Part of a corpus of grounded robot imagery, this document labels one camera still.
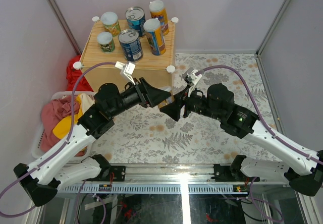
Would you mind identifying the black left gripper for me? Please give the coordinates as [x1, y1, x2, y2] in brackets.
[110, 78, 172, 119]

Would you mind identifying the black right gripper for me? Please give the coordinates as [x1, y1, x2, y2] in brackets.
[160, 83, 224, 122]

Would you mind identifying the tall blue vegetable can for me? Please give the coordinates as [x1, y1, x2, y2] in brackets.
[143, 19, 166, 56]

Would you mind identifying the short green can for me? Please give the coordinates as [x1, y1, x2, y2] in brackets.
[97, 32, 115, 53]

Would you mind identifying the blue soup can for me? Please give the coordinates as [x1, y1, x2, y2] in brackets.
[125, 7, 146, 37]

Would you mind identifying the short yellow can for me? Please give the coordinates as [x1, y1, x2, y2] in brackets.
[100, 12, 121, 37]

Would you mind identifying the tall yellow lidded can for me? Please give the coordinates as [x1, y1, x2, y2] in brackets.
[149, 0, 169, 36]

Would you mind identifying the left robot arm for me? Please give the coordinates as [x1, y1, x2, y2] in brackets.
[14, 78, 171, 207]

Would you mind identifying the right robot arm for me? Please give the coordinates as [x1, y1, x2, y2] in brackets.
[160, 84, 322, 197]

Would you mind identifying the wooden storage box counter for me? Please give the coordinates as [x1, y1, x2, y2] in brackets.
[80, 21, 176, 92]

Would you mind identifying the white corner connector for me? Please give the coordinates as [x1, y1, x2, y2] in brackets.
[166, 65, 176, 73]

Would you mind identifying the red cloth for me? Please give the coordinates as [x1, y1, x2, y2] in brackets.
[40, 55, 83, 152]

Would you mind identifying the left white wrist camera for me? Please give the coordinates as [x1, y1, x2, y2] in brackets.
[115, 61, 136, 85]

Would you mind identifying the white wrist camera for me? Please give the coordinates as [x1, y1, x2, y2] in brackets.
[115, 61, 136, 85]
[182, 68, 202, 86]

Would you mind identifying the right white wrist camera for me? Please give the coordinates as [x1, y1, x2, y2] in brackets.
[182, 68, 202, 86]

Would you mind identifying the aluminium mounting rail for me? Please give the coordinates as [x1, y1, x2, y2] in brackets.
[37, 162, 310, 194]

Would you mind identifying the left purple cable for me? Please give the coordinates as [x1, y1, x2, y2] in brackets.
[0, 62, 117, 224]

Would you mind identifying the purple cable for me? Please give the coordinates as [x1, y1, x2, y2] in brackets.
[0, 62, 117, 224]
[201, 65, 323, 221]

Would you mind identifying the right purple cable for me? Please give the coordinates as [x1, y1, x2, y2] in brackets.
[201, 65, 323, 221]

